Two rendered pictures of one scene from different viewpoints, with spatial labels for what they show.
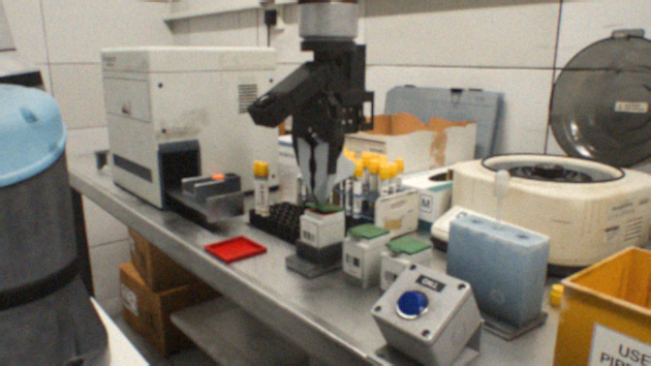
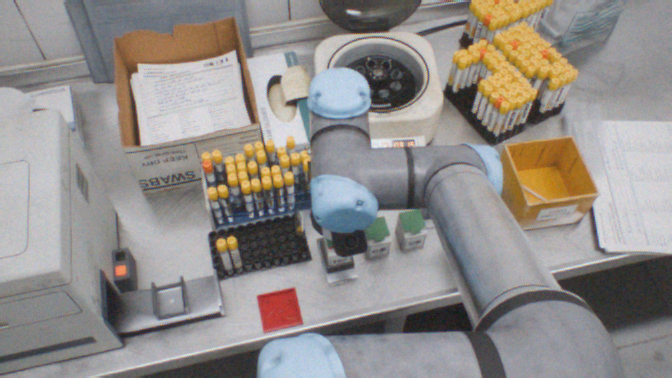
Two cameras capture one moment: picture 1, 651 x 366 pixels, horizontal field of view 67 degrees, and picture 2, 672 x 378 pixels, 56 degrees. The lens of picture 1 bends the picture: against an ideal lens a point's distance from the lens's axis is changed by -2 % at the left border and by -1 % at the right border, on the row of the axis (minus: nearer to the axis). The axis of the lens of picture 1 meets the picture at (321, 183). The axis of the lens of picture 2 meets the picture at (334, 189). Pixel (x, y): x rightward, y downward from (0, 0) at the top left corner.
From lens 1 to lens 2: 0.96 m
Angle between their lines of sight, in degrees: 64
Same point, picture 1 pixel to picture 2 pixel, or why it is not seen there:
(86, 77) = not seen: outside the picture
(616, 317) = (550, 205)
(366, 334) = (441, 282)
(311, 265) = (352, 272)
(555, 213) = (428, 123)
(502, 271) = not seen: hidden behind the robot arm
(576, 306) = (533, 208)
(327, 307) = (402, 287)
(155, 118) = (91, 305)
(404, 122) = (138, 40)
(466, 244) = not seen: hidden behind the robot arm
